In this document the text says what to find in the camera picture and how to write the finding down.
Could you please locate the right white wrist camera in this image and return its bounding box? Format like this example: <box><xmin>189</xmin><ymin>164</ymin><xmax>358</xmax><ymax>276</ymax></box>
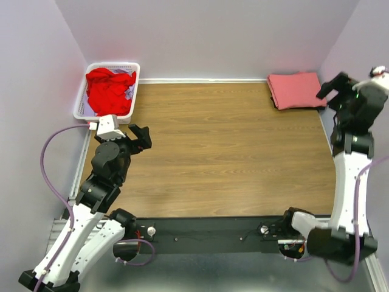
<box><xmin>352</xmin><ymin>66</ymin><xmax>388</xmax><ymax>93</ymax></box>

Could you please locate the pink t shirt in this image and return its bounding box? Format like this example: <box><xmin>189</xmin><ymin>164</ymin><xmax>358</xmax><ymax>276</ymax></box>
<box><xmin>267</xmin><ymin>72</ymin><xmax>327</xmax><ymax>110</ymax></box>

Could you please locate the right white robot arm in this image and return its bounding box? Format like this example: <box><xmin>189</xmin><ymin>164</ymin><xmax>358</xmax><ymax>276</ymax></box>
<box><xmin>279</xmin><ymin>66</ymin><xmax>388</xmax><ymax>265</ymax></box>

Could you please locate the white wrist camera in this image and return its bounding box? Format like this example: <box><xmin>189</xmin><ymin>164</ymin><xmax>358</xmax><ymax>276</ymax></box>
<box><xmin>88</xmin><ymin>114</ymin><xmax>125</xmax><ymax>140</ymax></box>
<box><xmin>352</xmin><ymin>66</ymin><xmax>388</xmax><ymax>93</ymax></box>

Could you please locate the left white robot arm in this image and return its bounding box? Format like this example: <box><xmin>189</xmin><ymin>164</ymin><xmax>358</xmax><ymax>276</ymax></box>
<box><xmin>18</xmin><ymin>122</ymin><xmax>152</xmax><ymax>291</ymax></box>

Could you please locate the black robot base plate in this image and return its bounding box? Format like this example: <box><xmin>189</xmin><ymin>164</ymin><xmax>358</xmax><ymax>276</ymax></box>
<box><xmin>114</xmin><ymin>216</ymin><xmax>311</xmax><ymax>262</ymax></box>

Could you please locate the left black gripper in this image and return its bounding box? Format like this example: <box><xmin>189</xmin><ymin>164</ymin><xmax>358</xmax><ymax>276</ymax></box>
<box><xmin>96</xmin><ymin>123</ymin><xmax>152</xmax><ymax>183</ymax></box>

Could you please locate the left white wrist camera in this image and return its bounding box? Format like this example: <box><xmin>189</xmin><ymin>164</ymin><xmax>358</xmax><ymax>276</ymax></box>
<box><xmin>88</xmin><ymin>114</ymin><xmax>125</xmax><ymax>140</ymax></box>

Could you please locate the red t shirt in basket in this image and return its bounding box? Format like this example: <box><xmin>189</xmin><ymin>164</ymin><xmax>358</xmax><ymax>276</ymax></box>
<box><xmin>85</xmin><ymin>68</ymin><xmax>137</xmax><ymax>117</ymax></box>

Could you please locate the white plastic laundry basket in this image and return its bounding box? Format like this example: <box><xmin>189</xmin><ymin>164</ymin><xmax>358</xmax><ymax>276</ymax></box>
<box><xmin>73</xmin><ymin>61</ymin><xmax>140</xmax><ymax>124</ymax></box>

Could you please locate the folded black t shirt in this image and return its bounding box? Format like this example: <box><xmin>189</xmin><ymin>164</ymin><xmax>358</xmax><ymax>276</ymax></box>
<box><xmin>270</xmin><ymin>96</ymin><xmax>326</xmax><ymax>111</ymax></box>

